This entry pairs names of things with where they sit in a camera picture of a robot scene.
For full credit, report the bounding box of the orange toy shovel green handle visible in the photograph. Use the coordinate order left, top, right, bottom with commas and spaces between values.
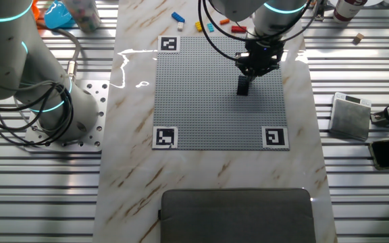
30, 0, 42, 20

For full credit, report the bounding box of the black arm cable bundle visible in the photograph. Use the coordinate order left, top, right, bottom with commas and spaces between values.
0, 80, 75, 149

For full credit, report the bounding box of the black Lego brick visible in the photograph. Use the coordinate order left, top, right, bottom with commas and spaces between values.
236, 76, 251, 97

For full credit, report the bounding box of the clear plastic cup with bricks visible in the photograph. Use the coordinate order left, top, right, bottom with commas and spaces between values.
62, 0, 102, 34

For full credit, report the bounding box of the grey Lego baseplate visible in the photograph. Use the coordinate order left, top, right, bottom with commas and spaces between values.
152, 35, 290, 152

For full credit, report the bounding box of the blue toy shovel yellow handle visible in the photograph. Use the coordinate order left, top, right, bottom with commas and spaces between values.
44, 0, 77, 30

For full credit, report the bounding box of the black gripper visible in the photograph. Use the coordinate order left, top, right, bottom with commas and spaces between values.
235, 39, 285, 82

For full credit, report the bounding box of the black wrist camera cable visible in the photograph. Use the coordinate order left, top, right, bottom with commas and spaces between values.
197, 0, 315, 62

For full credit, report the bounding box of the grey robot conduit cable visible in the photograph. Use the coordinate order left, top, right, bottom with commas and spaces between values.
35, 25, 82, 83

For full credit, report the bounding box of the perforated metal robot base plate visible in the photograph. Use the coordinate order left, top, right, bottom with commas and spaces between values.
23, 80, 110, 153

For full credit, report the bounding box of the grey fabric pad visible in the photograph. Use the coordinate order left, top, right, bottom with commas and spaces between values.
159, 188, 317, 243

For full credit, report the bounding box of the red white bottle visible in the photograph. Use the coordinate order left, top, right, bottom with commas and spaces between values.
332, 0, 368, 24

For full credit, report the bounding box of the grey metal bracket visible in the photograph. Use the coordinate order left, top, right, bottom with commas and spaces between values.
312, 0, 329, 22

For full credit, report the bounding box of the black white ArUco marker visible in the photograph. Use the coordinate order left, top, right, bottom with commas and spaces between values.
157, 35, 181, 54
261, 126, 290, 150
151, 126, 179, 150

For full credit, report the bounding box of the silver digital scale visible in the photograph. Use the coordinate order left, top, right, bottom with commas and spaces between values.
328, 92, 373, 142

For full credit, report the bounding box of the blue Lego brick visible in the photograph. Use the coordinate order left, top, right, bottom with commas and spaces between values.
171, 11, 186, 24

